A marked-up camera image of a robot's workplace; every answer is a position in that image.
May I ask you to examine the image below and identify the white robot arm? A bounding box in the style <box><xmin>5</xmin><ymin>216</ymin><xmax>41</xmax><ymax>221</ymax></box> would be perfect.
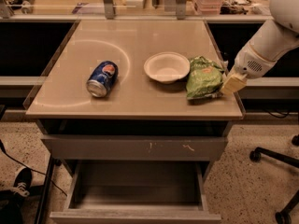
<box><xmin>220</xmin><ymin>0</ymin><xmax>299</xmax><ymax>95</ymax></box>

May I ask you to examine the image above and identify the black and white shoe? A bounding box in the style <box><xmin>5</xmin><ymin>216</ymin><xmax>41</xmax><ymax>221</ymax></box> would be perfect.
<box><xmin>10</xmin><ymin>168</ymin><xmax>33</xmax><ymax>205</ymax></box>

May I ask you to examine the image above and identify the grey drawer cabinet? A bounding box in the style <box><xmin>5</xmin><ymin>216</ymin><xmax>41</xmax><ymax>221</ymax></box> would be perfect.
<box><xmin>21</xmin><ymin>19</ymin><xmax>246</xmax><ymax>224</ymax></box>

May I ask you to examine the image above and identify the closed top drawer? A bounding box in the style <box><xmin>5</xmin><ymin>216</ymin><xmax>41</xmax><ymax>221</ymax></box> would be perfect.
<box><xmin>41</xmin><ymin>134</ymin><xmax>227</xmax><ymax>161</ymax></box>

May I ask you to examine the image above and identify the white paper bowl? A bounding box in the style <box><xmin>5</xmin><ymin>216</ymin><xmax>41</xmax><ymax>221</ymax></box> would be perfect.
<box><xmin>144</xmin><ymin>52</ymin><xmax>190</xmax><ymax>84</ymax></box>

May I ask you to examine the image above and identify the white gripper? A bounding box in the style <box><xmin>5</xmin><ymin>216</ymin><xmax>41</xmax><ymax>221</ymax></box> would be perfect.
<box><xmin>221</xmin><ymin>43</ymin><xmax>276</xmax><ymax>95</ymax></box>

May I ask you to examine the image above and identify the blue pepsi can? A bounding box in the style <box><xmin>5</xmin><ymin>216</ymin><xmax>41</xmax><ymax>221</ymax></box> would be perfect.
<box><xmin>86</xmin><ymin>61</ymin><xmax>119</xmax><ymax>98</ymax></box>

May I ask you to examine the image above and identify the black floor cable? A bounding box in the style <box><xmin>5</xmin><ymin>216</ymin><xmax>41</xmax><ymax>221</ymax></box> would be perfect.
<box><xmin>0</xmin><ymin>142</ymin><xmax>68</xmax><ymax>198</ymax></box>

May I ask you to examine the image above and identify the open middle drawer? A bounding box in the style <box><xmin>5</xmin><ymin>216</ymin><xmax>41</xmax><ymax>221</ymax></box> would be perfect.
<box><xmin>50</xmin><ymin>161</ymin><xmax>221</xmax><ymax>224</ymax></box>

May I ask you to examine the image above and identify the black office chair base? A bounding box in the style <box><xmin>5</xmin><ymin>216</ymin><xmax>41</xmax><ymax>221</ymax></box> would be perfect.
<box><xmin>244</xmin><ymin>137</ymin><xmax>299</xmax><ymax>224</ymax></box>

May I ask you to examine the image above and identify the black metal stand leg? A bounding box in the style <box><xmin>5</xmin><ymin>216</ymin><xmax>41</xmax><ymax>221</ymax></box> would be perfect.
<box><xmin>34</xmin><ymin>157</ymin><xmax>54</xmax><ymax>224</ymax></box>

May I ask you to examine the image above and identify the green jalapeno chip bag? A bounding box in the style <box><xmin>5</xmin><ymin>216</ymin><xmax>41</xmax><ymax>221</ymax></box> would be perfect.
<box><xmin>186</xmin><ymin>56</ymin><xmax>224</xmax><ymax>100</ymax></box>

